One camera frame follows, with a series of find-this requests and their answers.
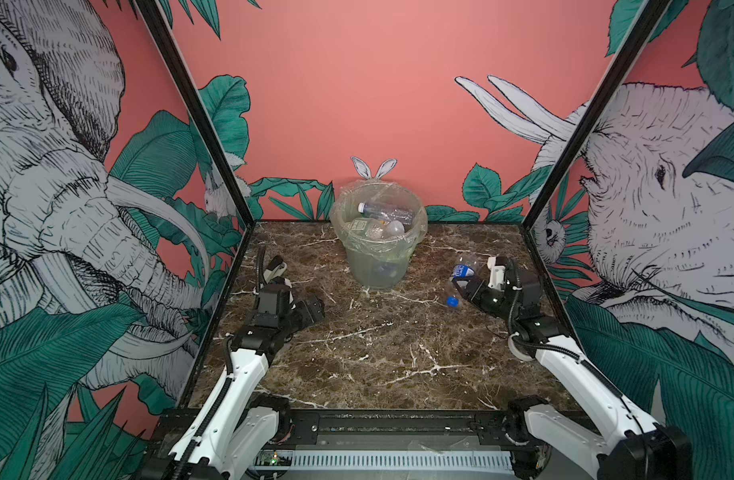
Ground clear bottle blue cap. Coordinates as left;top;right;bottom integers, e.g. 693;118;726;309
445;255;480;308

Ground clear bottle green cap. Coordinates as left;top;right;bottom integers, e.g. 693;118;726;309
348;218;386;240

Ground white bottle red label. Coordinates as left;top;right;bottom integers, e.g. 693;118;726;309
383;220;405;238

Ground clear bottle white cap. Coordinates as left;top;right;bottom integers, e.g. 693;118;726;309
357;202;415;226

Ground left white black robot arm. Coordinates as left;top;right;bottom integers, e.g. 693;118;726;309
134;247;325;479

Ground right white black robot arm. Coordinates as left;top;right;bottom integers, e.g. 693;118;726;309
447;259;693;479

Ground clear plastic bin liner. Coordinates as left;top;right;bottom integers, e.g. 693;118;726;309
329;180;428;262

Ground grey mesh waste bin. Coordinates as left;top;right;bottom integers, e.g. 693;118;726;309
329;180;428;289

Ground grey stapler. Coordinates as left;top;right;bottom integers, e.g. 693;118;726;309
263;255;287;283

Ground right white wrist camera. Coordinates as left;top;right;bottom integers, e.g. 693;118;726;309
487;256;510;292

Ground black front rail frame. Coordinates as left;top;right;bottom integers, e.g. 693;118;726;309
144;409;659;480

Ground white slotted cable duct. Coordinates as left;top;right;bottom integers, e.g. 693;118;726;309
252;450;514;474

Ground right black frame post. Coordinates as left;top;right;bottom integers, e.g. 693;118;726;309
521;0;671;230

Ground black frame post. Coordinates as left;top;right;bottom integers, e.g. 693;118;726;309
134;0;255;227
521;0;671;230

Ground left black frame post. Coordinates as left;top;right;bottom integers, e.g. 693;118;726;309
134;0;255;227

